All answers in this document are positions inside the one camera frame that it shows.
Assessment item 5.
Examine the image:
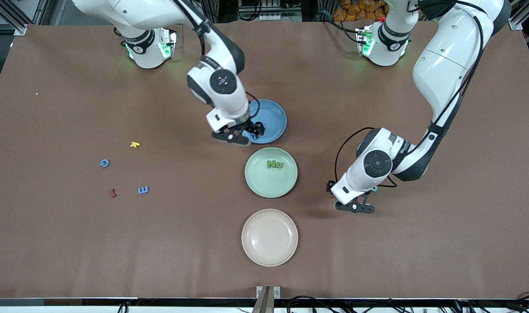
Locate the aluminium frame post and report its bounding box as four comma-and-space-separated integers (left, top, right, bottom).
0, 0, 28, 36
508, 0, 529, 31

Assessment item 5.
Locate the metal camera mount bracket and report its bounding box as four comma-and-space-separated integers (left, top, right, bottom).
256, 285, 281, 313

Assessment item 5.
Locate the orange fruit pile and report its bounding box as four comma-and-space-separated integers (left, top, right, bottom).
333, 0, 389, 22

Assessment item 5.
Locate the white power strip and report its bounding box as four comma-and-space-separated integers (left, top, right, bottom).
259, 12, 302, 22

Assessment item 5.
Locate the beige plate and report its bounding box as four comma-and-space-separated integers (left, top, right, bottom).
241, 209, 299, 267

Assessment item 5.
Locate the metal table edge rail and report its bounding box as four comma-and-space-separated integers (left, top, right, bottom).
0, 297, 529, 307

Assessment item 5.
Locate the green plate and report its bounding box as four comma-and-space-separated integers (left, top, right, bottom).
244, 147, 298, 199

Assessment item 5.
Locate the brown table cover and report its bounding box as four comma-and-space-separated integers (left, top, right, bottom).
0, 20, 529, 300

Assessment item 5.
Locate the blue plate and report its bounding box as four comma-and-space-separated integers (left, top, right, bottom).
241, 99, 287, 144

